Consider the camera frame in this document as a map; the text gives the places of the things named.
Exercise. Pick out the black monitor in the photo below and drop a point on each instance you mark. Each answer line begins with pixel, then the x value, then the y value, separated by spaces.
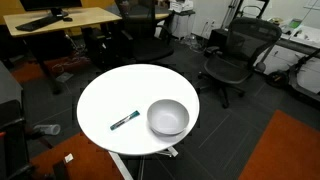
pixel 55 6

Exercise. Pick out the white paper scrap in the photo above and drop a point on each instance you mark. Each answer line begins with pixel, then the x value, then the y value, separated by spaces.
pixel 68 158

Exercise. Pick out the black electric scooter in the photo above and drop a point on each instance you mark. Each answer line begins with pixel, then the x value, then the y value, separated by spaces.
pixel 288 79

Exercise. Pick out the black computer mouse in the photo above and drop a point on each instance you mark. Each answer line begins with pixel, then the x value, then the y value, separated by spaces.
pixel 67 19

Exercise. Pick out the wooden desk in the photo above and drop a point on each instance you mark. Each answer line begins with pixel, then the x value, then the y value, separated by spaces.
pixel 44 32

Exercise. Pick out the round white table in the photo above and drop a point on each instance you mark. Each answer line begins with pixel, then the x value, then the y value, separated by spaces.
pixel 119 92

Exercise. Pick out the white cabinet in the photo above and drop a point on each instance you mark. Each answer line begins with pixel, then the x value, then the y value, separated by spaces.
pixel 181 24

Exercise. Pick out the black keyboard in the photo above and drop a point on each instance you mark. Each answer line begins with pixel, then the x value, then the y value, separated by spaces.
pixel 37 24

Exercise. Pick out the teal and white marker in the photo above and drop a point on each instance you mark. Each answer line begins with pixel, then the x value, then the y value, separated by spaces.
pixel 124 120

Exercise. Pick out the clear plastic cup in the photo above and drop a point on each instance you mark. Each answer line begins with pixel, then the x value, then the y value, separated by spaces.
pixel 49 129

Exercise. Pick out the black mesh office chair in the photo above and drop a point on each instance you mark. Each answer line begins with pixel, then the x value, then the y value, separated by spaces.
pixel 232 63

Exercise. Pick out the grey bowl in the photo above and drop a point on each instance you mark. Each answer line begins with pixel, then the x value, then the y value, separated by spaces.
pixel 167 117

